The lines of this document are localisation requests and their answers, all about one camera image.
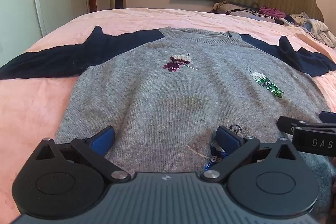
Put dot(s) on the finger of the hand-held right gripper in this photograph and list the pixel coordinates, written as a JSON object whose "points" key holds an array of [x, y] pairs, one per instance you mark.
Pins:
{"points": [[291, 124], [328, 117]]}

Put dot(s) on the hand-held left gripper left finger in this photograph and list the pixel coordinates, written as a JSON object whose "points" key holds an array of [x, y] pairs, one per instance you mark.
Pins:
{"points": [[103, 140]]}

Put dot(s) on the pile of pale clothes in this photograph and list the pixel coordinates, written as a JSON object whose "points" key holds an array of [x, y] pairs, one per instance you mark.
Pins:
{"points": [[319, 28]]}

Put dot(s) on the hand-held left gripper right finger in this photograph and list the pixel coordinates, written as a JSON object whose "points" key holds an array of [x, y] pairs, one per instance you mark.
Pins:
{"points": [[227, 140]]}

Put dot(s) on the beige knitted pillow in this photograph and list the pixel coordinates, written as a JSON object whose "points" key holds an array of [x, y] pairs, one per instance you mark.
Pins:
{"points": [[223, 6]]}

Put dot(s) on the grey sweater with navy sleeves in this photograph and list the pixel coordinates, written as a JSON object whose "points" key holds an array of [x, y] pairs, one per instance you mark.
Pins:
{"points": [[157, 98]]}

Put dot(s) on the pink bed sheet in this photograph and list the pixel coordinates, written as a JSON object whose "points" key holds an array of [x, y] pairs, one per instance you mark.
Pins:
{"points": [[36, 108]]}

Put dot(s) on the white wardrobe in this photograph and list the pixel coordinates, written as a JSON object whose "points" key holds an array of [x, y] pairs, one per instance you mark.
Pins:
{"points": [[18, 3]]}

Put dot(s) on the magenta cloth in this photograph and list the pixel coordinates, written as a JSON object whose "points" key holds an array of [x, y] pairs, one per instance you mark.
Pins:
{"points": [[273, 12]]}

